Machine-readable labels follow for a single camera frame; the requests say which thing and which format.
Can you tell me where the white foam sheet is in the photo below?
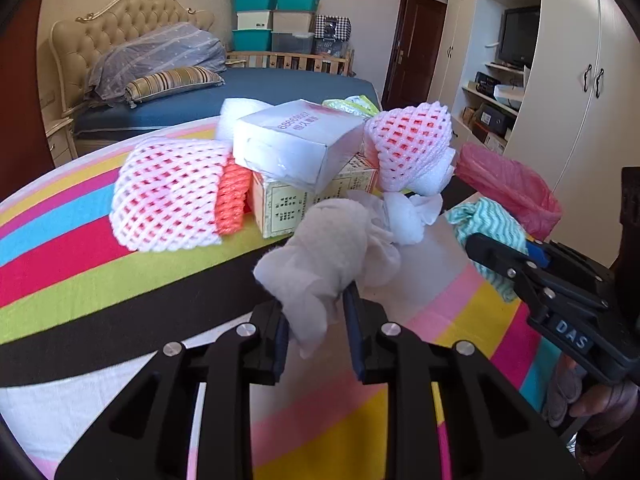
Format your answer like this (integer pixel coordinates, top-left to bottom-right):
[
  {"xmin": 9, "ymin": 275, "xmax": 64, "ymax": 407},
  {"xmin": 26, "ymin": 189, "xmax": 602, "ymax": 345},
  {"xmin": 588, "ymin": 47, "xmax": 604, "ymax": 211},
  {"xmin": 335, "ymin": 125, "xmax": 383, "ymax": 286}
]
[{"xmin": 217, "ymin": 98, "xmax": 273, "ymax": 142}]

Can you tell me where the green yellow snack packet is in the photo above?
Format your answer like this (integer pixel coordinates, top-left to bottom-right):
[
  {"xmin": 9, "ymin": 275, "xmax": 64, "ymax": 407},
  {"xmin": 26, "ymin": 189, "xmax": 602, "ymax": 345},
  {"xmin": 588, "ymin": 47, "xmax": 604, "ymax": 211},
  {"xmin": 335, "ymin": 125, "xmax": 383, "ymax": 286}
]
[{"xmin": 322, "ymin": 94, "xmax": 381, "ymax": 118}]

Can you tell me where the wooden crib rail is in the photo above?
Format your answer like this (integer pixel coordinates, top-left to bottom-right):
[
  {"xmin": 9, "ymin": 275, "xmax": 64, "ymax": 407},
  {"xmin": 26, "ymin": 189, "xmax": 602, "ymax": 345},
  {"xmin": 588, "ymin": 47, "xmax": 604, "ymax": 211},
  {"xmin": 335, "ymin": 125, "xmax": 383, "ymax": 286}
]
[{"xmin": 225, "ymin": 50, "xmax": 356, "ymax": 77}]

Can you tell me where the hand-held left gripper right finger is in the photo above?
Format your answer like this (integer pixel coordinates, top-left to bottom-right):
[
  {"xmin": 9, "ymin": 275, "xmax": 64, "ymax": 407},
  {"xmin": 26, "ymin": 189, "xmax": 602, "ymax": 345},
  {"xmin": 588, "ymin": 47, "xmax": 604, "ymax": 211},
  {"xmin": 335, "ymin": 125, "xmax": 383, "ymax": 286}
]
[{"xmin": 342, "ymin": 282, "xmax": 583, "ymax": 480}]

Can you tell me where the white cardboard box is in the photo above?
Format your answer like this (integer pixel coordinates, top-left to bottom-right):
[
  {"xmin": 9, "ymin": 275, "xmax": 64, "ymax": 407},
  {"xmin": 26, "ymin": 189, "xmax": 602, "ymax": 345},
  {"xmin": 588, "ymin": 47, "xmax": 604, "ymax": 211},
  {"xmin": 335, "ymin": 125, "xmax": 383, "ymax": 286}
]
[{"xmin": 232, "ymin": 100, "xmax": 366, "ymax": 193}]

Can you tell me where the grey striped duvet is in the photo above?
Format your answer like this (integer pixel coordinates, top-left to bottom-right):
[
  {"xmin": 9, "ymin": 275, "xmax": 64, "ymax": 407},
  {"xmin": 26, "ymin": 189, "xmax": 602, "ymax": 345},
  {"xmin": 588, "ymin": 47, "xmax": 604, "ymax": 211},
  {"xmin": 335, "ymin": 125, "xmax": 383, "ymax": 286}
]
[{"xmin": 85, "ymin": 22, "xmax": 228, "ymax": 106}]

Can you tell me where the teal wavy cloth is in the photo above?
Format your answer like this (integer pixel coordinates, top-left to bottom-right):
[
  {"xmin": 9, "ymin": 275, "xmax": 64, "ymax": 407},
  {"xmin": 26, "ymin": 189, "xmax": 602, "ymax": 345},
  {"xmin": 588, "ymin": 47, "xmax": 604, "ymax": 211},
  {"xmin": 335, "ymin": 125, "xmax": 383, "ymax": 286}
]
[{"xmin": 445, "ymin": 197, "xmax": 528, "ymax": 303}]

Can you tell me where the white wardrobe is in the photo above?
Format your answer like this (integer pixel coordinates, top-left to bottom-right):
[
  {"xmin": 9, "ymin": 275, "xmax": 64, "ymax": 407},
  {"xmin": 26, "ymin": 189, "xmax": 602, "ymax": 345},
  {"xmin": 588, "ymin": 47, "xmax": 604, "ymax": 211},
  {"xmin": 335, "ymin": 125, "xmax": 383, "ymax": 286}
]
[{"xmin": 427, "ymin": 0, "xmax": 640, "ymax": 201}]

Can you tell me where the black white checkered bag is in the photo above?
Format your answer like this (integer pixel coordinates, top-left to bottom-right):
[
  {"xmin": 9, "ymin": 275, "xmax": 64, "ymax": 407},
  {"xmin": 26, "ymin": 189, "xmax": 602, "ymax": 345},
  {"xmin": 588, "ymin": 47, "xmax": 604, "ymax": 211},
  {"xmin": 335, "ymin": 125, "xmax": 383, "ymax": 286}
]
[{"xmin": 314, "ymin": 14, "xmax": 352, "ymax": 58}]

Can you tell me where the white printer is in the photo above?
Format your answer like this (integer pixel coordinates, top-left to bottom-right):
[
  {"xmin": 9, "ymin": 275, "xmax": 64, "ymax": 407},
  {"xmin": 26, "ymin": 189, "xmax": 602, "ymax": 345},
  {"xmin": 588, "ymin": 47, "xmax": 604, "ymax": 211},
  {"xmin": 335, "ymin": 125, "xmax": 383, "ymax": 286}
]
[{"xmin": 494, "ymin": 82, "xmax": 526, "ymax": 104}]

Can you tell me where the person's right hand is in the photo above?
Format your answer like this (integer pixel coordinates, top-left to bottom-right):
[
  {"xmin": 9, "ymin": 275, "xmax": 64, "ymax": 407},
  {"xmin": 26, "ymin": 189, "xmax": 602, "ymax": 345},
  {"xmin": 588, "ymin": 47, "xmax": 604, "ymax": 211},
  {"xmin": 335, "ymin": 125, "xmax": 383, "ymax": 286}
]
[{"xmin": 545, "ymin": 355, "xmax": 640, "ymax": 450}]

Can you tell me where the colourful striped tablecloth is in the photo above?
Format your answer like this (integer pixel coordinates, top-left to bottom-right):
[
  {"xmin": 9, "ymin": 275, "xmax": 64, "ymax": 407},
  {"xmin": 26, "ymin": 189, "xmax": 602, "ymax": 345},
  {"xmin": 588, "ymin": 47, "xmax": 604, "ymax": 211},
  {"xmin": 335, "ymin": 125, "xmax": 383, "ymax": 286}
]
[{"xmin": 0, "ymin": 115, "xmax": 566, "ymax": 480}]

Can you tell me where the black safe box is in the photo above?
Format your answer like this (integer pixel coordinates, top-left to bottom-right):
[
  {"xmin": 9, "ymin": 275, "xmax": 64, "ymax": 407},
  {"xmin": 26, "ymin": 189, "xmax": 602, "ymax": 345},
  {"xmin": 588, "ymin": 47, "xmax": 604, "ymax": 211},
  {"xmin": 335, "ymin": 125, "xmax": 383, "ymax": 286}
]
[{"xmin": 472, "ymin": 104, "xmax": 516, "ymax": 136}]

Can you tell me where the stack of plastic storage boxes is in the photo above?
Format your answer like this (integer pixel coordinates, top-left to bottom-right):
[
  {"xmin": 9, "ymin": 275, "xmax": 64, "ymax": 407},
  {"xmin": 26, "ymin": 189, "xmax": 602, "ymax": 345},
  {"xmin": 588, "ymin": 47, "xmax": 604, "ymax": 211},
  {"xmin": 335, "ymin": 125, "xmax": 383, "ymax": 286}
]
[{"xmin": 231, "ymin": 0, "xmax": 322, "ymax": 55}]

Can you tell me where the dark wooden door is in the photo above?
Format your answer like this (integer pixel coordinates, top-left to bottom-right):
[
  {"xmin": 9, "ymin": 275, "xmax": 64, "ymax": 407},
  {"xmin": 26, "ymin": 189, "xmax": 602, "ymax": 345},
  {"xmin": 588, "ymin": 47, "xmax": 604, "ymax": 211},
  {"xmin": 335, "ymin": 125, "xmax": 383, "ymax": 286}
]
[{"xmin": 382, "ymin": 0, "xmax": 448, "ymax": 111}]

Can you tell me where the small white crumpled tissue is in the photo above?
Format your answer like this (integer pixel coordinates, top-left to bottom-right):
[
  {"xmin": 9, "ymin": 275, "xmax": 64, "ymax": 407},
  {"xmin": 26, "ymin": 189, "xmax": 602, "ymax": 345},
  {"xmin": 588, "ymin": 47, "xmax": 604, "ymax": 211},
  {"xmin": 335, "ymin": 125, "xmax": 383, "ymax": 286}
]
[{"xmin": 382, "ymin": 191, "xmax": 445, "ymax": 247}]

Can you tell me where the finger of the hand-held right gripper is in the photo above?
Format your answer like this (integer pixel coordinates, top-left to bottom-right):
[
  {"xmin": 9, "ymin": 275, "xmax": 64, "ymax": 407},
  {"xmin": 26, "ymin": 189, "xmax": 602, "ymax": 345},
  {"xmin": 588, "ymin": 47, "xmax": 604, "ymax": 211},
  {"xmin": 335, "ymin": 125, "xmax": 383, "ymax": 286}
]
[
  {"xmin": 524, "ymin": 241, "xmax": 614, "ymax": 282},
  {"xmin": 465, "ymin": 232, "xmax": 608, "ymax": 309}
]

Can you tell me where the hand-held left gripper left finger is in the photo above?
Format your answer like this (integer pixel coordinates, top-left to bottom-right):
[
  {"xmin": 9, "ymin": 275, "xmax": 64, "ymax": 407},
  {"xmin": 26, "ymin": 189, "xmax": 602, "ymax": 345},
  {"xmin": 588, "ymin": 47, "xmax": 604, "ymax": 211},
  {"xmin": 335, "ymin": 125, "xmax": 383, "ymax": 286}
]
[{"xmin": 54, "ymin": 302, "xmax": 292, "ymax": 480}]

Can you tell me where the pink trash bag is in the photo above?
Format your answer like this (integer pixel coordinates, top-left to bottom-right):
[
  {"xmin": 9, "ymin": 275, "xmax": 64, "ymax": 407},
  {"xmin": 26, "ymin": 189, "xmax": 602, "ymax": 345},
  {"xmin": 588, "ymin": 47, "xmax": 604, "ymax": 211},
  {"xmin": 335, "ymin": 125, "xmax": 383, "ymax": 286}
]
[{"xmin": 454, "ymin": 141, "xmax": 563, "ymax": 243}]

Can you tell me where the black television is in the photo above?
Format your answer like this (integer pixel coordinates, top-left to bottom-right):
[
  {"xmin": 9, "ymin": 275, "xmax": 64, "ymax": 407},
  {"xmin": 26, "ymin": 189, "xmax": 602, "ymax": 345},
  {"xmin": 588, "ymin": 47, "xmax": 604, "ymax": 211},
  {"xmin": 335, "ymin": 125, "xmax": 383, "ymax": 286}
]
[{"xmin": 496, "ymin": 6, "xmax": 542, "ymax": 69}]

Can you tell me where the large pink foam net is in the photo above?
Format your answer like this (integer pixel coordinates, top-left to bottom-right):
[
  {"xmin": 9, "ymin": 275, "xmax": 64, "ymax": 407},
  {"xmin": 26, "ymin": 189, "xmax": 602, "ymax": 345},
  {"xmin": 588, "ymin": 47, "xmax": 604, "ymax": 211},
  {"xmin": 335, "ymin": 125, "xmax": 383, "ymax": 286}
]
[{"xmin": 109, "ymin": 138, "xmax": 236, "ymax": 253}]

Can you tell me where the beige tufted headboard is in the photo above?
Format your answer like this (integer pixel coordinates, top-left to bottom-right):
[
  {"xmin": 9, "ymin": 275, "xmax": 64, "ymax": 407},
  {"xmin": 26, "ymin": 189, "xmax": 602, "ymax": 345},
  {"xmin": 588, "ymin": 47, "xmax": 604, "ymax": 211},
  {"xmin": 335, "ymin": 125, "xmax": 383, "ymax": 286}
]
[{"xmin": 50, "ymin": 0, "xmax": 217, "ymax": 111}]

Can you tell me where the cream nightstand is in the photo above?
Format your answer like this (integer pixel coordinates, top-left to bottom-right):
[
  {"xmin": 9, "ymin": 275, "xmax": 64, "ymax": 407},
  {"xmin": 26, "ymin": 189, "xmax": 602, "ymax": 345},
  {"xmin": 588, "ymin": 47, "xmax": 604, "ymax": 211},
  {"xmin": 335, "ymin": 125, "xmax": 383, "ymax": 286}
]
[{"xmin": 45, "ymin": 115, "xmax": 78, "ymax": 166}]

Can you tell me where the small pink foam net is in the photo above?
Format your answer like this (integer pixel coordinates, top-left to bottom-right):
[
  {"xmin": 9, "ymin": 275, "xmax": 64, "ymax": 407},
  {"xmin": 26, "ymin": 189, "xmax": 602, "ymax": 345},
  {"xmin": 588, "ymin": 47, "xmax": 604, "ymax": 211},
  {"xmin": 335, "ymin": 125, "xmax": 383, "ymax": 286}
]
[{"xmin": 363, "ymin": 101, "xmax": 457, "ymax": 196}]

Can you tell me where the bed with blue sheet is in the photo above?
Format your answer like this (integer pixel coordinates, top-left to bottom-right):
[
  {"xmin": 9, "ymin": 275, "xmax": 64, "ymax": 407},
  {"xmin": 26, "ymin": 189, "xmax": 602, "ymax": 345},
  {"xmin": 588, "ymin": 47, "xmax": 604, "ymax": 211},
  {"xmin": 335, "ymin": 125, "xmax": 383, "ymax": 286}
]
[{"xmin": 72, "ymin": 67, "xmax": 383, "ymax": 143}]

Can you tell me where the striped pillow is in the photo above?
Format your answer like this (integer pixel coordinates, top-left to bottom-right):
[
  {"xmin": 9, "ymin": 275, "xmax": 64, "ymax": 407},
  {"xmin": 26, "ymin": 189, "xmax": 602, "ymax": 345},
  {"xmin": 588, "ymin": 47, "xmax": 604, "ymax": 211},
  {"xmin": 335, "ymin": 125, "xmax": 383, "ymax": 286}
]
[{"xmin": 125, "ymin": 66, "xmax": 225, "ymax": 106}]

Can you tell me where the beige printed cardboard box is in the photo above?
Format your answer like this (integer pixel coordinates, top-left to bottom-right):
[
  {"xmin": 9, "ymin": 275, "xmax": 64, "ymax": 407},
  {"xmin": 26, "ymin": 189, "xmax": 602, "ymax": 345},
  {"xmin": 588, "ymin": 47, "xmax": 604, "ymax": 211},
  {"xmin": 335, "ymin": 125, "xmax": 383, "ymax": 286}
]
[{"xmin": 248, "ymin": 152, "xmax": 379, "ymax": 239}]

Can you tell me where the small black shelf box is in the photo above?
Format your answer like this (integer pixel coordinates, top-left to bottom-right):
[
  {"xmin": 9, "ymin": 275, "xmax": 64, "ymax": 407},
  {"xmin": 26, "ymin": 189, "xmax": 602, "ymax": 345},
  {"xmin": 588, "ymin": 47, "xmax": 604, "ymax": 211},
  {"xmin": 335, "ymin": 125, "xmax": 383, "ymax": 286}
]
[{"xmin": 474, "ymin": 71, "xmax": 501, "ymax": 95}]

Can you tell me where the large white tissue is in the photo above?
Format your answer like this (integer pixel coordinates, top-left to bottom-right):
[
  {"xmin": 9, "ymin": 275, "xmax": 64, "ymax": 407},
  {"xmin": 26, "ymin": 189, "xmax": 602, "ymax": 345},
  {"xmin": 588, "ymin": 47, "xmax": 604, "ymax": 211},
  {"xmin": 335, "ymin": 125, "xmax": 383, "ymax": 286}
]
[{"xmin": 253, "ymin": 199, "xmax": 401, "ymax": 359}]

